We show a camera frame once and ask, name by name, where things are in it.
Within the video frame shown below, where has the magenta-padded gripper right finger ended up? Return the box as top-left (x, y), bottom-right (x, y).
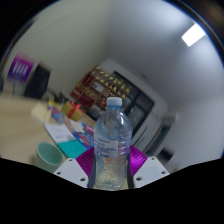
top-left (126, 145), bottom-right (170, 189)

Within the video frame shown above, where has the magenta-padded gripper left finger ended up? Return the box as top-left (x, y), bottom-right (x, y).
top-left (53, 146), bottom-right (97, 189)

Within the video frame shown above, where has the clear plastic water bottle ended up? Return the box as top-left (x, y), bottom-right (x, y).
top-left (93, 96), bottom-right (133, 191)

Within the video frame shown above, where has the teal book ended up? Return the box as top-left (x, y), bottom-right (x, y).
top-left (58, 139), bottom-right (88, 159)

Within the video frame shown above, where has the pale green ribbed cup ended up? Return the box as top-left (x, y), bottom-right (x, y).
top-left (34, 141), bottom-right (64, 174)

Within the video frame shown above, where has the yellow gift box red ribbon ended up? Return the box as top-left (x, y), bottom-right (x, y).
top-left (60, 100), bottom-right (84, 122)

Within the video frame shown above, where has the pale yellow notepad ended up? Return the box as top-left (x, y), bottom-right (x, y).
top-left (30, 102), bottom-right (53, 124)

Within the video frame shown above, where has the wooden shelf unit with trophies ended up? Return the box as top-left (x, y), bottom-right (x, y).
top-left (69, 65), bottom-right (133, 113)

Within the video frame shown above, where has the black office chair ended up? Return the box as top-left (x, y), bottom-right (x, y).
top-left (24, 64), bottom-right (51, 100)

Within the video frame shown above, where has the purple sign board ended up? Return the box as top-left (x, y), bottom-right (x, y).
top-left (7, 54), bottom-right (35, 83)

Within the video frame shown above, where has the ceiling tube light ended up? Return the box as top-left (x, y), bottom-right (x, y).
top-left (181, 23), bottom-right (207, 48)

